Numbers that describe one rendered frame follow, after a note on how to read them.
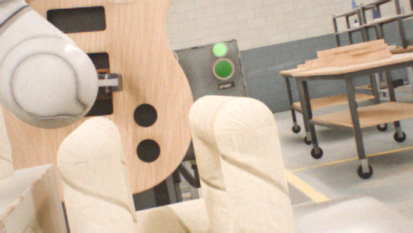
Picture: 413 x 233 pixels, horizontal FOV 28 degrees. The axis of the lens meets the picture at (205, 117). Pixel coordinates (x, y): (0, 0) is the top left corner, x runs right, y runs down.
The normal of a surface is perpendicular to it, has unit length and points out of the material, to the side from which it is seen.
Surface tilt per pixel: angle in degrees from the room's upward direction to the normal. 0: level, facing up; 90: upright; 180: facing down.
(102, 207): 90
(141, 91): 87
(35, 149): 87
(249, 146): 90
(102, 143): 57
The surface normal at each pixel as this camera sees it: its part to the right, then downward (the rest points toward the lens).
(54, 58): 0.30, -0.14
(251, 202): -0.33, 0.11
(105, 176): 0.55, -0.06
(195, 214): 0.00, -0.43
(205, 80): 0.06, 0.04
